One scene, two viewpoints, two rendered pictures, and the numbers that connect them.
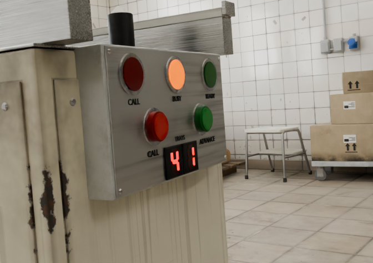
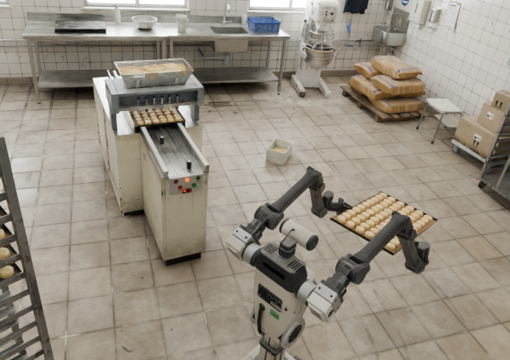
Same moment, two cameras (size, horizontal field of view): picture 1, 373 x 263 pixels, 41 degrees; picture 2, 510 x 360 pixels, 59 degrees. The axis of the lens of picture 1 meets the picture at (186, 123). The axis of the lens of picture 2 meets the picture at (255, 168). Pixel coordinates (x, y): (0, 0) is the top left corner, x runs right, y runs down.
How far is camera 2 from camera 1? 286 cm
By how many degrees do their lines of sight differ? 42
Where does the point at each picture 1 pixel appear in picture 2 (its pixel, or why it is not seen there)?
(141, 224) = (180, 197)
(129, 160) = (174, 191)
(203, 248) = (197, 200)
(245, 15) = (476, 7)
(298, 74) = (489, 71)
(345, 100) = (489, 111)
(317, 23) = not seen: outside the picture
